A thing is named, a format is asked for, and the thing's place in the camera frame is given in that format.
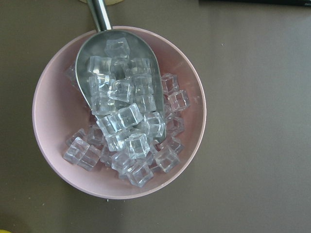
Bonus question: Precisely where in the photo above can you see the metal ice scoop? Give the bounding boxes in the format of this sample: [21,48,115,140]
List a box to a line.
[75,0,166,141]

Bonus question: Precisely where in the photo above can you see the pink bowl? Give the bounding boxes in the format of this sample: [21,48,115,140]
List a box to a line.
[32,26,207,200]

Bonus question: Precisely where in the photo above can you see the clear plastic ice cubes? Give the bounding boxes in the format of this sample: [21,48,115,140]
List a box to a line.
[63,38,190,187]

